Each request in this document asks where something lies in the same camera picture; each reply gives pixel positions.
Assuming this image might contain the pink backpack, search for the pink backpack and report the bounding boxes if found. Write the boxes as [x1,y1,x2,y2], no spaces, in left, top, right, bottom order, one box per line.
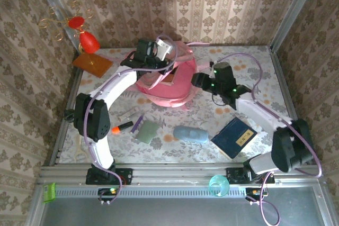
[124,41,212,110]

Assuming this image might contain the blue fabric glasses case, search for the blue fabric glasses case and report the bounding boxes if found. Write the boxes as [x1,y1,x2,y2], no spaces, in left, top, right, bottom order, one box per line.
[173,125,209,144]

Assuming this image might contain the white pen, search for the white pen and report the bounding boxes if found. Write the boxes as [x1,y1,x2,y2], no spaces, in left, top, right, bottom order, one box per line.
[117,106,140,121]

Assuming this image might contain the dark blue book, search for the dark blue book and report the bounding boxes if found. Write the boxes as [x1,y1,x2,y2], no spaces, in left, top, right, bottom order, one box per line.
[210,116,258,160]

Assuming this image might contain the purple pen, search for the purple pen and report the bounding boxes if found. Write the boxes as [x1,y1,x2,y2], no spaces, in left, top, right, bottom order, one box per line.
[130,113,145,133]

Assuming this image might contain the green pouch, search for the green pouch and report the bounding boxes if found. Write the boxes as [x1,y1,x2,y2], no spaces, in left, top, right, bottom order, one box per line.
[136,120,161,145]

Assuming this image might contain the black marker orange cap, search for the black marker orange cap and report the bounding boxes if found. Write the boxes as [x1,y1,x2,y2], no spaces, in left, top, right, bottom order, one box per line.
[111,121,134,134]

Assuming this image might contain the floral table cloth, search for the floral table cloth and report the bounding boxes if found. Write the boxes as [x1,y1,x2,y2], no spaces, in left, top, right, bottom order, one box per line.
[58,45,305,165]

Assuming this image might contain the black round knob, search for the black round knob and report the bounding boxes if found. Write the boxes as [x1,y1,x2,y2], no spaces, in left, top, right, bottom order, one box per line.
[63,109,77,122]

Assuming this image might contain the teal plastic cup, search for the teal plastic cup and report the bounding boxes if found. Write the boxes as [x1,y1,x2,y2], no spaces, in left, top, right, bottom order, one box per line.
[208,174,230,197]

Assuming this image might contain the black controller board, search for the black controller board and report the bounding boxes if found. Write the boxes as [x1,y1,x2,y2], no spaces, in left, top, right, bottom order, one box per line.
[97,187,120,202]
[245,187,268,202]

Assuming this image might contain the grey metal sheet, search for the grey metal sheet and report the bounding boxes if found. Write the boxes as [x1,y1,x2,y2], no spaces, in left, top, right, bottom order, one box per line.
[39,186,329,226]

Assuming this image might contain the green clip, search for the green clip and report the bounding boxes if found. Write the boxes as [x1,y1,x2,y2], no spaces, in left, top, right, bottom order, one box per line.
[42,183,57,203]

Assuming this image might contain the gold wire red ornament stand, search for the gold wire red ornament stand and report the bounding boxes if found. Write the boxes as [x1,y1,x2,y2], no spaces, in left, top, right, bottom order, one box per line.
[38,0,114,78]

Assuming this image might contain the aluminium table side rail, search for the aluminium table side rail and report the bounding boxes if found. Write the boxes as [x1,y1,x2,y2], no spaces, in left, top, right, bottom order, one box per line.
[269,47,313,165]
[50,67,83,166]

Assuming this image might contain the aluminium slotted frame rail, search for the aluminium slotted frame rail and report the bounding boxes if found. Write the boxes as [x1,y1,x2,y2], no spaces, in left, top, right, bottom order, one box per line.
[37,162,325,199]

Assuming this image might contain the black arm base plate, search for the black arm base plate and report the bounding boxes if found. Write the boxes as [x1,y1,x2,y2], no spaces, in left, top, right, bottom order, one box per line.
[226,167,275,184]
[85,167,133,186]

